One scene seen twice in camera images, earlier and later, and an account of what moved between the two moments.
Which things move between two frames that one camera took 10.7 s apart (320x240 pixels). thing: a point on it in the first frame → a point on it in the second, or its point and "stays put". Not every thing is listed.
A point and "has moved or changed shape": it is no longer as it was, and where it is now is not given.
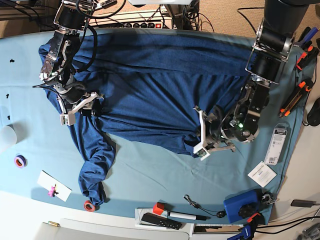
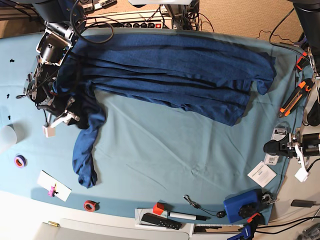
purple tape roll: [20, 161] stays put
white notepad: [143, 225] stays put
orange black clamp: [308, 57] stays put
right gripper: [211, 124] → [302, 145]
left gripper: [77, 100] → [67, 109]
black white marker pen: [177, 215] stays put
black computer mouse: [313, 116] stays put
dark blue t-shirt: [155, 88] has moved or changed shape
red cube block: [158, 208] stays put
